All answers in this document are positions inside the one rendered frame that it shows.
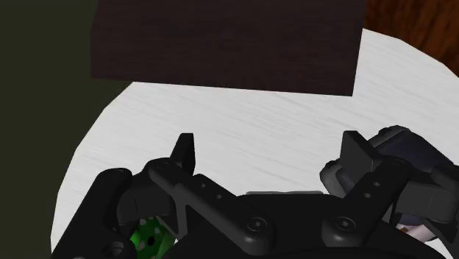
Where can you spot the dark grey and navy gadget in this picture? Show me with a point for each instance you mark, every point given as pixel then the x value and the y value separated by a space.
pixel 408 145

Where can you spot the green white-dotted object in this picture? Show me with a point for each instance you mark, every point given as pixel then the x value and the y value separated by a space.
pixel 163 247

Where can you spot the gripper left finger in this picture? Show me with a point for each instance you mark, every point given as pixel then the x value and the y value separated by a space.
pixel 200 193

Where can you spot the dark brown robot stand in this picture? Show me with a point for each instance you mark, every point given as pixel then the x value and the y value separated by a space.
pixel 226 43

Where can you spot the white round table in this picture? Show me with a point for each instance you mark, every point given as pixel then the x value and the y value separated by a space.
pixel 258 140

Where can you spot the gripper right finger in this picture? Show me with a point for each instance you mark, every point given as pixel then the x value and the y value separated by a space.
pixel 369 186

